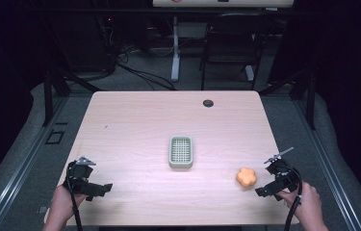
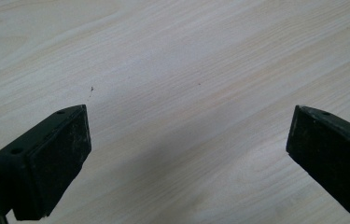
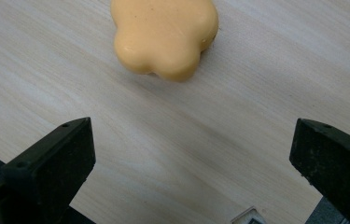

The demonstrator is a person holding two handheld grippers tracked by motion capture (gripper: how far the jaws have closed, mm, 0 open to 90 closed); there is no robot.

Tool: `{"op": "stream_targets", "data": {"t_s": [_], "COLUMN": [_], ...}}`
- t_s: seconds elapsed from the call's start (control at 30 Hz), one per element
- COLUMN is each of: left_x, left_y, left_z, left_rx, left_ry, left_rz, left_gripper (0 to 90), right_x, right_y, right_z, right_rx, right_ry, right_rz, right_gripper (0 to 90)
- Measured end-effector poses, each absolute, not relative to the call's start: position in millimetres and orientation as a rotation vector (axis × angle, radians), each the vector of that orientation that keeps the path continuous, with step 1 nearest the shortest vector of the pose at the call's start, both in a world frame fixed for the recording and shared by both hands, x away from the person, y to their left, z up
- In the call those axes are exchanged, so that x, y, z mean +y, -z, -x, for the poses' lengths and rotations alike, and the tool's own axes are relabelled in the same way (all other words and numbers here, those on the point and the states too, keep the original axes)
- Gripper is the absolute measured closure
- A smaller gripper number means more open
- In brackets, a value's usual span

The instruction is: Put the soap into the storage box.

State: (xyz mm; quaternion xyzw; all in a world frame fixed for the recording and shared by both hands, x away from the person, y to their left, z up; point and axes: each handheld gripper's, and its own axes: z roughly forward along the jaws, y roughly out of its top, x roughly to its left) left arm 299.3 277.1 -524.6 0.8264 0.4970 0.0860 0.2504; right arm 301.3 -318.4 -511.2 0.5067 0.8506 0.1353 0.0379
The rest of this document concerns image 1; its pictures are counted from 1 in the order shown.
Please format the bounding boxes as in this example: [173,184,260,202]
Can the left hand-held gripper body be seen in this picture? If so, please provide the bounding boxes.
[66,156,105,197]

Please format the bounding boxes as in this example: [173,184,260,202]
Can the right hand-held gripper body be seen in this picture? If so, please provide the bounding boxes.
[263,146,301,193]

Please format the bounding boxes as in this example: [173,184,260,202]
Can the orange flower-shaped soap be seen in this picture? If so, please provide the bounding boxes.
[235,167,258,189]

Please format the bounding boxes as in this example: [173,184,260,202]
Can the grey-green slotted soap dish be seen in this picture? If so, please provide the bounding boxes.
[168,136,194,170]

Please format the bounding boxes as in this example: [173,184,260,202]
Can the person's left hand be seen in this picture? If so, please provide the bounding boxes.
[50,185,90,223]

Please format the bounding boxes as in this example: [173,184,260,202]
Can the person's right hand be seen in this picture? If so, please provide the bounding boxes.
[277,181,322,226]

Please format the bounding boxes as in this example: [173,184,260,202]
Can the black metal stand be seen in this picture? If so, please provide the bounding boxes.
[41,67,103,128]
[258,67,318,131]

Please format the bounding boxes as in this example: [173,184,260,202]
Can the white desk foot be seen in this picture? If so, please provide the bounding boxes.
[245,64,256,82]

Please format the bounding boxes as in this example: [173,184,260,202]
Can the dark computer tower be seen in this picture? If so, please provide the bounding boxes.
[48,13,116,74]

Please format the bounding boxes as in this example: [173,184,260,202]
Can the black folding chair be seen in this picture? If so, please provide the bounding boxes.
[199,13,277,91]

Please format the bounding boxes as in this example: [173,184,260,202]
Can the white desk leg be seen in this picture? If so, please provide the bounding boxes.
[170,15,182,83]

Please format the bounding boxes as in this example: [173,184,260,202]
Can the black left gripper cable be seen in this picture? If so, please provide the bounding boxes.
[65,167,84,231]

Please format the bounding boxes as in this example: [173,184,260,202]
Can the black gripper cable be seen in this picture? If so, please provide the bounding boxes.
[65,167,84,231]
[283,167,304,231]

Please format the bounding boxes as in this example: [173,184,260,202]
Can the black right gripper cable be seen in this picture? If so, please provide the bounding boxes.
[283,167,304,231]

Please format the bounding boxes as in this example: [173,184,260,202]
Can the aluminium floor rail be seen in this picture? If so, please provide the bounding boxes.
[293,97,361,231]
[0,95,70,231]

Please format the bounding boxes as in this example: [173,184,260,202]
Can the black floor cables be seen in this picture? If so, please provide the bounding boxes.
[116,44,176,91]

